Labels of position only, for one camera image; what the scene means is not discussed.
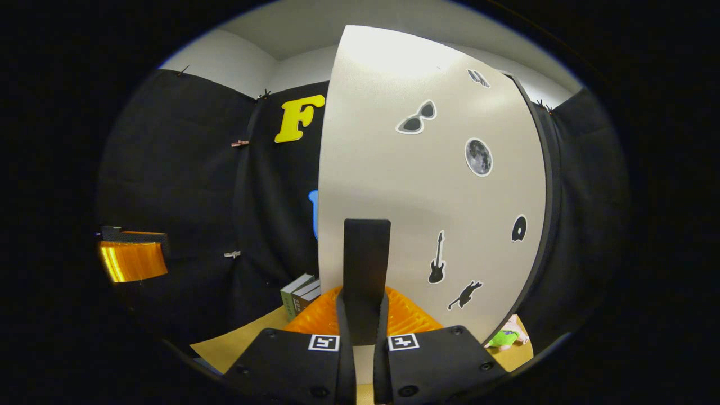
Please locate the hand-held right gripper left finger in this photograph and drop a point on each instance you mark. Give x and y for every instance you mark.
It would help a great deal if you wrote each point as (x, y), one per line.
(298, 365)

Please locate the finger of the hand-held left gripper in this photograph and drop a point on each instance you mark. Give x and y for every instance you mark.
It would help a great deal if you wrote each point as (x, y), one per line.
(140, 237)

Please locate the thick brown book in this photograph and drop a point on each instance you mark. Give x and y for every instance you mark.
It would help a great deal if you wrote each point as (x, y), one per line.
(309, 302)

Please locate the green book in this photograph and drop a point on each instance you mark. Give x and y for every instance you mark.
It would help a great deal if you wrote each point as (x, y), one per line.
(288, 306)

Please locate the green pink toy figure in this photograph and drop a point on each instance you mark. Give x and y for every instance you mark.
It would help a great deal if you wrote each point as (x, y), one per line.
(503, 338)

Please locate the black spring clip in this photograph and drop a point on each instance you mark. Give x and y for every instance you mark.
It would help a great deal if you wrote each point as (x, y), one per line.
(183, 70)
(543, 104)
(262, 94)

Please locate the copper clip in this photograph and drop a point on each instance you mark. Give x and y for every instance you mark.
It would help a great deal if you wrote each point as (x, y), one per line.
(240, 143)

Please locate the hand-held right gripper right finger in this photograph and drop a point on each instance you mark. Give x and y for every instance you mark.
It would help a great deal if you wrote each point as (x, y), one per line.
(439, 365)

